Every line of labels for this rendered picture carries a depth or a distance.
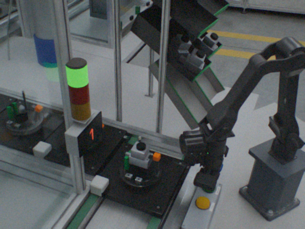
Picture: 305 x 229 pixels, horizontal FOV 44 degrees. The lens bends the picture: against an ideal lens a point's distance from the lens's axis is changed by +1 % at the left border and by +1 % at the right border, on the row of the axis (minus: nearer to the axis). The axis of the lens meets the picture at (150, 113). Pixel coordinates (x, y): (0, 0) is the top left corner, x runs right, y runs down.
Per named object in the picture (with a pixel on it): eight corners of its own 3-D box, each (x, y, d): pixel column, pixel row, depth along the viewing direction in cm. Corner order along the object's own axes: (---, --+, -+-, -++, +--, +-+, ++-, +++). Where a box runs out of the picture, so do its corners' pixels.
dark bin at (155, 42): (209, 67, 136) (219, 52, 130) (192, 82, 127) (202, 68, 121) (150, 18, 139) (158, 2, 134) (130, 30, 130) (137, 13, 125)
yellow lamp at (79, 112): (94, 112, 100) (93, 97, 97) (84, 122, 96) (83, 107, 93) (78, 107, 101) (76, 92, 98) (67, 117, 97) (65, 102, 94)
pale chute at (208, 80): (217, 93, 158) (225, 89, 155) (203, 108, 149) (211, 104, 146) (179, 37, 155) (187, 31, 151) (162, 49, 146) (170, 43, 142)
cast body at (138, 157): (152, 160, 120) (153, 143, 115) (147, 169, 116) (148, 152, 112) (128, 152, 122) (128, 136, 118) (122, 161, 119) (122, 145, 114)
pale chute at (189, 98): (207, 112, 147) (215, 109, 144) (191, 130, 138) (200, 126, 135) (166, 52, 143) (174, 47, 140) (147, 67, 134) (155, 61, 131)
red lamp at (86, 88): (93, 96, 97) (92, 80, 94) (83, 107, 93) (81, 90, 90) (76, 92, 98) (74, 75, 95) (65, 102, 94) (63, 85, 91)
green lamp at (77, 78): (92, 79, 94) (91, 62, 91) (81, 89, 90) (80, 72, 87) (74, 75, 95) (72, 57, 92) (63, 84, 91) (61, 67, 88)
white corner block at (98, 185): (109, 187, 120) (109, 178, 117) (102, 197, 116) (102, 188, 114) (96, 182, 121) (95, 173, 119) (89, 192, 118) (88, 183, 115)
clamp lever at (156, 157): (160, 171, 119) (161, 153, 115) (158, 175, 118) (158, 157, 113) (150, 168, 120) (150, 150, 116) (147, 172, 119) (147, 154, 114)
